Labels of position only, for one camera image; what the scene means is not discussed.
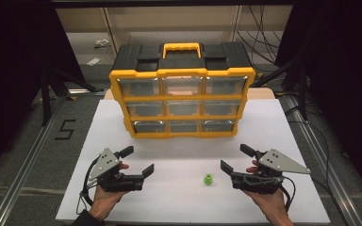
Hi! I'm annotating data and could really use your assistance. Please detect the yellow carry handle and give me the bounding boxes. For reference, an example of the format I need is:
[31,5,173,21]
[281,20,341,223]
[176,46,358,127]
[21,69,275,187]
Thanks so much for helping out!
[162,42,202,59]

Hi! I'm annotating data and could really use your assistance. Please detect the person's left hand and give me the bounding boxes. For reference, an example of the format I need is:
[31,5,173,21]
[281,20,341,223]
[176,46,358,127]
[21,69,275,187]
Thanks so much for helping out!
[89,162,130,221]

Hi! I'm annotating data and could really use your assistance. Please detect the black hanging cables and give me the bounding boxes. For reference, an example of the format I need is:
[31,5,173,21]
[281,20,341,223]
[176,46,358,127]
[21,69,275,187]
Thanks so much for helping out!
[235,4,285,68]

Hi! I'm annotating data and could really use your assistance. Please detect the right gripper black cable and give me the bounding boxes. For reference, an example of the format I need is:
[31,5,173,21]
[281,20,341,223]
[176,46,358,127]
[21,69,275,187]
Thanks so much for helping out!
[278,174,297,213]

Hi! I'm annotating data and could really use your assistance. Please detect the grid of clear drawers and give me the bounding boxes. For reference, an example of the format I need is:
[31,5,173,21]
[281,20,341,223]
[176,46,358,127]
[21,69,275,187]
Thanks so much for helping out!
[116,75,249,134]

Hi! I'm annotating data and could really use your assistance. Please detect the black curtain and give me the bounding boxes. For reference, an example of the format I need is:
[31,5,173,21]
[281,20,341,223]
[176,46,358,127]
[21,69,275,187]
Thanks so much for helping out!
[275,0,362,197]
[0,0,87,185]

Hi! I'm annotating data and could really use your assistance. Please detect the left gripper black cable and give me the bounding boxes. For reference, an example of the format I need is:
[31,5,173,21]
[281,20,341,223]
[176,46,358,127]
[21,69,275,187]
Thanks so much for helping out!
[75,156,101,215]

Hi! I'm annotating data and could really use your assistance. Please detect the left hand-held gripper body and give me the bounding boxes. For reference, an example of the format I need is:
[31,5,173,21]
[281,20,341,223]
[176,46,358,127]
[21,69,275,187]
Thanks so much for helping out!
[89,148,145,193]

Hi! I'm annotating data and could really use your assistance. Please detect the black metal stand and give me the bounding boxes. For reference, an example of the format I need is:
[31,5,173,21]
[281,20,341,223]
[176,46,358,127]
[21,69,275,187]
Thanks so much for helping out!
[39,67,106,127]
[251,57,309,122]

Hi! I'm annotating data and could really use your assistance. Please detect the clear plastic pull-out drawer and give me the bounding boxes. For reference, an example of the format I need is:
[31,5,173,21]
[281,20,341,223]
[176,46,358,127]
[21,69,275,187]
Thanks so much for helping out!
[168,120,201,134]

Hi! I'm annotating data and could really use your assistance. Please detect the person's right hand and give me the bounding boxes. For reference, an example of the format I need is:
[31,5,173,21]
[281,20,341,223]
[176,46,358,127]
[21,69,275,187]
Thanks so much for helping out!
[243,160,289,220]

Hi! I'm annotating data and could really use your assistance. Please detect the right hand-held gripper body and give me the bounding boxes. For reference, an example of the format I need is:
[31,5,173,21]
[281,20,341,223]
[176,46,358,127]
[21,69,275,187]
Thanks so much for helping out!
[230,149,311,195]

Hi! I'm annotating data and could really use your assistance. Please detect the white paper scrap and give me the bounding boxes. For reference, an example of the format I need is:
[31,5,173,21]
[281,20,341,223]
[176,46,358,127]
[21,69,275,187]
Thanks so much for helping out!
[86,56,102,67]
[93,39,112,49]

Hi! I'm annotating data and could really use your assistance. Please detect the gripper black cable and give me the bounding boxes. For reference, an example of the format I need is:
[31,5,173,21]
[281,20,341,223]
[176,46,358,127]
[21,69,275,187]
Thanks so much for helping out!
[75,156,101,215]
[278,174,297,213]

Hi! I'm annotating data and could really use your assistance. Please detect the aluminium floor rail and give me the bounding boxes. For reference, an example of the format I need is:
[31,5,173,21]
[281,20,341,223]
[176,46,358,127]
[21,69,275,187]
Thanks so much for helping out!
[0,89,107,226]
[279,94,362,226]

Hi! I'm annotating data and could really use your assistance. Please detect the black floor cable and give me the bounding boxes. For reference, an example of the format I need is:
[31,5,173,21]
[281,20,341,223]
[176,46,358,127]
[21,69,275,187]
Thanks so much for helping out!
[286,105,332,196]

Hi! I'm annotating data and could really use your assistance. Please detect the beige furniture panel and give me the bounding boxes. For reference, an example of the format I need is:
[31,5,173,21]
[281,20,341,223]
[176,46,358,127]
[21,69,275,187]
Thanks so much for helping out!
[56,6,294,65]

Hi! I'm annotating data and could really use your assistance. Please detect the yellow black drawer organizer cabinet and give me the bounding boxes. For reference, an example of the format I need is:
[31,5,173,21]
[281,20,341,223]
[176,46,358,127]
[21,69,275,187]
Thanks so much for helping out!
[108,41,256,140]

